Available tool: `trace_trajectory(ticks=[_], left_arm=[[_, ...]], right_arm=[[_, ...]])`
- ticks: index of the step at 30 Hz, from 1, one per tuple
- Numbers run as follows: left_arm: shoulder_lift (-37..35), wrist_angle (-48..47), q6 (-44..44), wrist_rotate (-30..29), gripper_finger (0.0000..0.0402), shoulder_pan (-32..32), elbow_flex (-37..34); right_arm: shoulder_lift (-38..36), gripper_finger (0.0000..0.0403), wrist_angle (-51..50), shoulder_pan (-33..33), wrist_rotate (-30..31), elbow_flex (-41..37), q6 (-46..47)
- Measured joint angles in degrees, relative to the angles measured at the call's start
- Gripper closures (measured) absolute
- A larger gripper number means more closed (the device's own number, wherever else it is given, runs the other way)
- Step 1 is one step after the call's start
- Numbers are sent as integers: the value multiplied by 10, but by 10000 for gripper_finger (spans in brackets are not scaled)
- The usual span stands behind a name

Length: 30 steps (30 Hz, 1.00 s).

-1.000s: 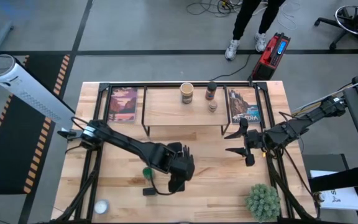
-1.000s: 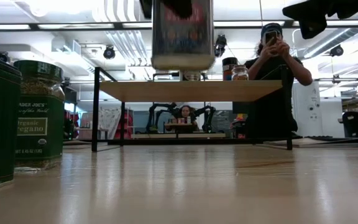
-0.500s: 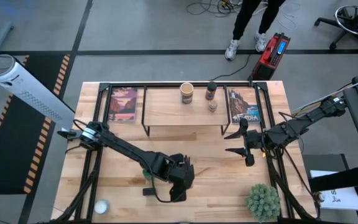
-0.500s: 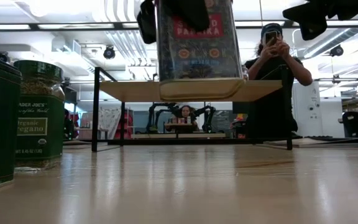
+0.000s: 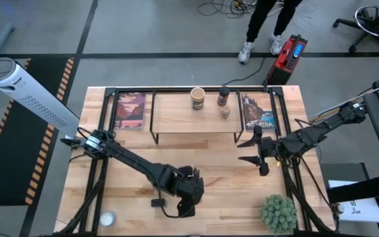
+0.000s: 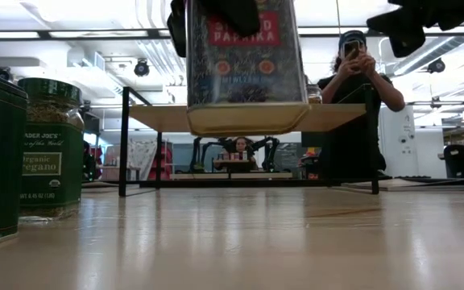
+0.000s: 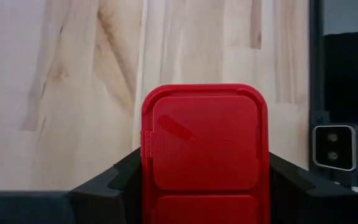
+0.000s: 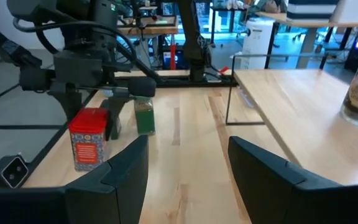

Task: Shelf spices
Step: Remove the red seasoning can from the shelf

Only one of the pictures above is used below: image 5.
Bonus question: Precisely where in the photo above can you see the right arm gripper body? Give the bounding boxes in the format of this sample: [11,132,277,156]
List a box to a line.
[254,124,284,177]

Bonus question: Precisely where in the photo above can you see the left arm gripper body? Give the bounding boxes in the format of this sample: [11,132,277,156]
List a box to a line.
[172,165,205,200]

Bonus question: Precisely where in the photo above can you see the orange spice bottle black cap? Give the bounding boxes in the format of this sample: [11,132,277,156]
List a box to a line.
[216,86,231,107]

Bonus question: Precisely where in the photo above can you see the small wooden shelf black legs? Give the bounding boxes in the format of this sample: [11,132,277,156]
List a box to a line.
[149,90,245,145]

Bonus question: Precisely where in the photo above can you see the Acadia lighthouse picture book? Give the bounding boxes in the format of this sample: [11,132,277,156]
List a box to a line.
[241,93,277,132]

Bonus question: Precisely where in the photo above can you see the green artificial ball plant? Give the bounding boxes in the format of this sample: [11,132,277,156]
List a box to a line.
[259,194,298,236]

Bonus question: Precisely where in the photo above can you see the round canister tan lid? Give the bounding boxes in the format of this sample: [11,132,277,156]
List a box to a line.
[190,86,206,111]

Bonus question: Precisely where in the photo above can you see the dark grey box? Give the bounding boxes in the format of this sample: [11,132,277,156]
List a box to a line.
[320,162,370,182]

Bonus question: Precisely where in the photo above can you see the red black power box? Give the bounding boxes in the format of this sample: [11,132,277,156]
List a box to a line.
[266,34,309,86]

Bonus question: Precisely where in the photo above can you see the sunset landscape picture book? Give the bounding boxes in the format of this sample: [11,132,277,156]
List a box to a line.
[114,92,147,130]

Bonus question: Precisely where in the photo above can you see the black flat bar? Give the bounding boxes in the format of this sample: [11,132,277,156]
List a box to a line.
[326,173,379,205]

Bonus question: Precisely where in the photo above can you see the white printed paper sheet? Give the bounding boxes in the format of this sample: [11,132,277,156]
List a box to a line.
[327,179,379,224]

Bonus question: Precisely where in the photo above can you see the person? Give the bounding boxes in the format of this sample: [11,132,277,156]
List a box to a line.
[237,0,304,65]

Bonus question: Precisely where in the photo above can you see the black office chair base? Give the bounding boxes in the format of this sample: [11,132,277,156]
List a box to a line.
[332,0,379,53]

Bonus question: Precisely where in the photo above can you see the black mat hazard stripes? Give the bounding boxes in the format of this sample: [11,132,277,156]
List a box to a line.
[0,57,75,207]

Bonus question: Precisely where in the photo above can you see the white tower air purifier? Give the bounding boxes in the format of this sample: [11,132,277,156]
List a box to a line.
[0,57,80,138]

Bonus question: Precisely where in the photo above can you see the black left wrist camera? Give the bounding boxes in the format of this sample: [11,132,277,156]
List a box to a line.
[176,196,199,219]

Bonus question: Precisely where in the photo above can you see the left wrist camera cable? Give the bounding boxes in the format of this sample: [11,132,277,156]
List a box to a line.
[151,184,197,219]

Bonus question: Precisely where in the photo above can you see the black floor power cable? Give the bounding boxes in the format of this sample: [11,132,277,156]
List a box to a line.
[221,57,269,86]

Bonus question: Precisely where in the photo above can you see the black metal rig frame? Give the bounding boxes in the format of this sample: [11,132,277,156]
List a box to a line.
[53,86,337,237]

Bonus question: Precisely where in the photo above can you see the floor cable tangle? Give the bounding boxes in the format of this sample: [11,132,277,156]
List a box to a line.
[197,0,319,33]

